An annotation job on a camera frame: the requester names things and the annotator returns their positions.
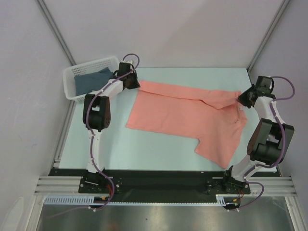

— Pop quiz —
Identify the salmon pink t shirt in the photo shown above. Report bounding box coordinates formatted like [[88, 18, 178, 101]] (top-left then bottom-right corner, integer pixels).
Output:
[[127, 81, 247, 168]]

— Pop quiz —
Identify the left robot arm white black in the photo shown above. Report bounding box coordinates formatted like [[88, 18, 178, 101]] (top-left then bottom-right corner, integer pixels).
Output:
[[78, 68, 140, 193]]

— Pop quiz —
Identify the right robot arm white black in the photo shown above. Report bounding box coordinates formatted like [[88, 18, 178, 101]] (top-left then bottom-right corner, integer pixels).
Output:
[[221, 83, 295, 194]]

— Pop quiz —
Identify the white plastic basket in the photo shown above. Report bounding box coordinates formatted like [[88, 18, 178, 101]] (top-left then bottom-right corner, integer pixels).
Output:
[[63, 56, 119, 103]]

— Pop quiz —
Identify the blue grey t shirt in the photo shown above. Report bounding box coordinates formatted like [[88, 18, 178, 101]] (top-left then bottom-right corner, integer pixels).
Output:
[[74, 67, 113, 96]]

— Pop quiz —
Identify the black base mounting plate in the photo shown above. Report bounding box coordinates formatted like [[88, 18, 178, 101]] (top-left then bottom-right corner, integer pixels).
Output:
[[49, 168, 283, 203]]

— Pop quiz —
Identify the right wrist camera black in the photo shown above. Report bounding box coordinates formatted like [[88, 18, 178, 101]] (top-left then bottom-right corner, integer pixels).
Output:
[[255, 76, 274, 94]]

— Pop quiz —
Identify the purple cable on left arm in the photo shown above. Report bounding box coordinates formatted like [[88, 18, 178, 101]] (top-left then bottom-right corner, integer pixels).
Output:
[[85, 53, 141, 212]]

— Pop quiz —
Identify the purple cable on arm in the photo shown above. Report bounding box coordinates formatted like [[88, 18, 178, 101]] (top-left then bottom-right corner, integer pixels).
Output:
[[226, 76, 296, 212], [85, 53, 141, 212]]

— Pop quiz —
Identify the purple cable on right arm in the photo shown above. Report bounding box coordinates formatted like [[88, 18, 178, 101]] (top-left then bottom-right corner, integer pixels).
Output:
[[226, 76, 296, 212]]

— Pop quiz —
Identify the left corner aluminium post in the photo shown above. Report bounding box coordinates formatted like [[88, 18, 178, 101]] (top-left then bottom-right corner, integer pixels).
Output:
[[35, 0, 76, 66]]

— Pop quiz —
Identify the corner aluminium post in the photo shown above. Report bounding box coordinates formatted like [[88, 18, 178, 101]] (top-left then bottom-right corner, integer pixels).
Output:
[[35, 0, 76, 66], [246, 0, 292, 74]]

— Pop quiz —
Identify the right corner aluminium post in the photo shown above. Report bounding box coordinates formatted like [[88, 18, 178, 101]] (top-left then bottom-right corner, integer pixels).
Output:
[[246, 0, 292, 74]]

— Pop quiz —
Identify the aluminium frame rail front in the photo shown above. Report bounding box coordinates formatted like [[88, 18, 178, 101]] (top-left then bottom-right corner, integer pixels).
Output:
[[34, 176, 81, 195]]

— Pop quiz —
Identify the white slotted cable duct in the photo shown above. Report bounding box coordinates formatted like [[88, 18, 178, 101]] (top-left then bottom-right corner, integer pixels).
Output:
[[44, 195, 114, 205]]

